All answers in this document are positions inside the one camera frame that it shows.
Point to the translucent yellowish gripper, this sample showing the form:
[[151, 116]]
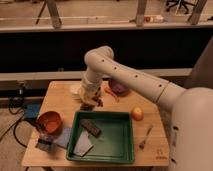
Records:
[[89, 97]]

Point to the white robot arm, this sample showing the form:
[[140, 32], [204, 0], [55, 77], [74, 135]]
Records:
[[191, 132]]

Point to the white paper cup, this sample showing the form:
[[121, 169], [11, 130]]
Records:
[[74, 90]]

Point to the orange carrot toy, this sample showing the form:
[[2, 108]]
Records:
[[109, 91]]

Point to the brown crumpled object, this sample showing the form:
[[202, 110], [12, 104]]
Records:
[[98, 101]]

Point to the purple bowl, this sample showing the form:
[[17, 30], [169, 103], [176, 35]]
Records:
[[117, 87]]

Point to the dark brown block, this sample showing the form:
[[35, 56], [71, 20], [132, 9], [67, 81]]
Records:
[[90, 127]]

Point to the orange bowl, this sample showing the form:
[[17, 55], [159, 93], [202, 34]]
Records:
[[49, 122]]

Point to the orange fruit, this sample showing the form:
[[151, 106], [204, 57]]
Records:
[[137, 114]]

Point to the blue sponge cloth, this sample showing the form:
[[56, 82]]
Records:
[[63, 139]]

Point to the grey cloth piece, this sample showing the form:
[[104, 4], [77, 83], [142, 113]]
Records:
[[83, 144]]

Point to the blue object on floor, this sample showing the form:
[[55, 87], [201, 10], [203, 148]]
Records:
[[32, 110]]

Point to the green plastic tray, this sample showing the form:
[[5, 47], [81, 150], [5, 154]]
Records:
[[113, 145]]

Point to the metal fork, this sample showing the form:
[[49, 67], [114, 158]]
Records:
[[143, 142]]

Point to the office chair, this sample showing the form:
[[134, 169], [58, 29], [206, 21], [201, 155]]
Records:
[[179, 3]]

